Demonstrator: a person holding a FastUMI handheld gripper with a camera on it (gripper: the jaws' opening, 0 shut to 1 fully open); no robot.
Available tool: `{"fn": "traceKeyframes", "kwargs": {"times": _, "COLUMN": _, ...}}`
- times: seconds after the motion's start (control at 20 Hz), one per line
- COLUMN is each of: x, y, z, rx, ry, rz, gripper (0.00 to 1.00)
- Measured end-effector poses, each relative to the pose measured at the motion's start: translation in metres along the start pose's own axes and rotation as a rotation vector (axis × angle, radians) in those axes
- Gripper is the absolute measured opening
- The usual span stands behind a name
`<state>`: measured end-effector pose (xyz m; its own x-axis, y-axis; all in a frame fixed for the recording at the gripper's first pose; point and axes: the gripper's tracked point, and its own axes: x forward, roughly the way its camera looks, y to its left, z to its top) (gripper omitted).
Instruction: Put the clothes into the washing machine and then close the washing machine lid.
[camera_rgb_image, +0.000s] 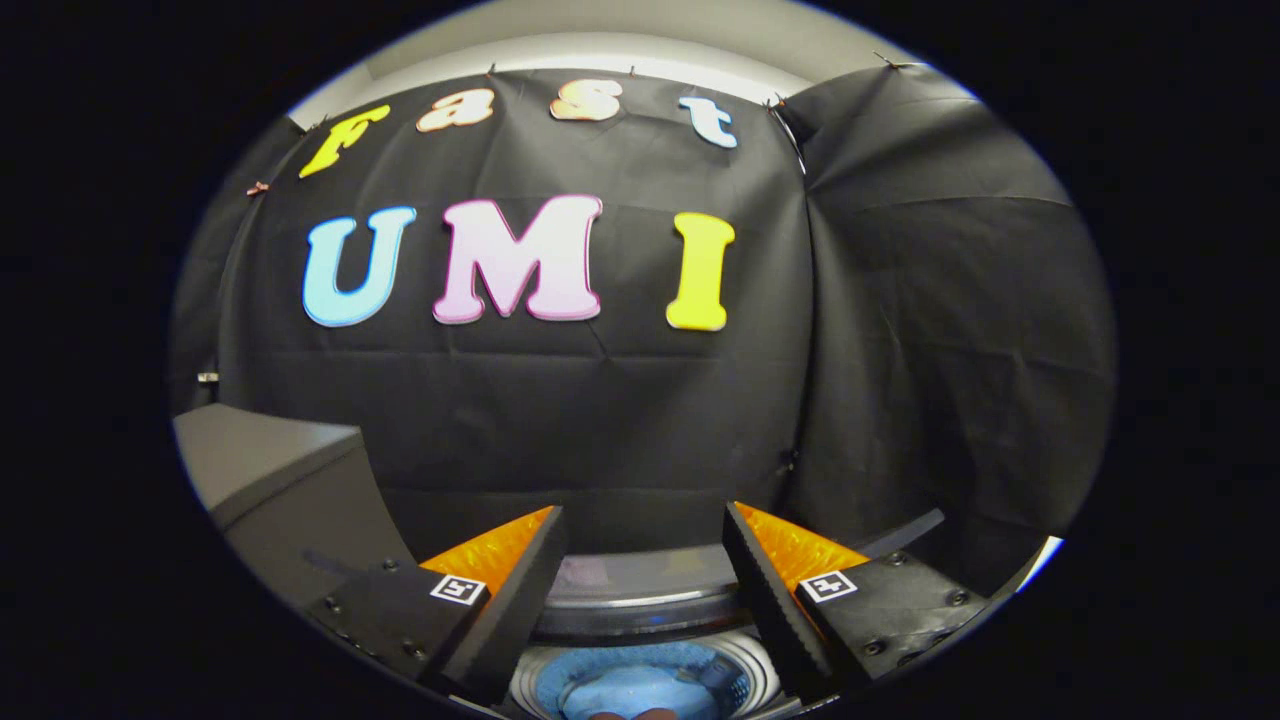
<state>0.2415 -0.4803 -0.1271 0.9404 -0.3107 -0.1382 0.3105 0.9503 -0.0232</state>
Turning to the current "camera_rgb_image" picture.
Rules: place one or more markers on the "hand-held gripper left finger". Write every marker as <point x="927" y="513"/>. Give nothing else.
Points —
<point x="515" y="605"/>

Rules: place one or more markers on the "black backdrop cloth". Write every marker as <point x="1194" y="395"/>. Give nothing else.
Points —
<point x="900" y="350"/>

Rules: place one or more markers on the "light blue shirt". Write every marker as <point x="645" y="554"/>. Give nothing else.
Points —
<point x="630" y="690"/>

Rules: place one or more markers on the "dark washing machine lid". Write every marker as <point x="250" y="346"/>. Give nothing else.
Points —
<point x="640" y="585"/>

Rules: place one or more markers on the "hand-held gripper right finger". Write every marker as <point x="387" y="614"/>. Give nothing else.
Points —
<point x="770" y="605"/>

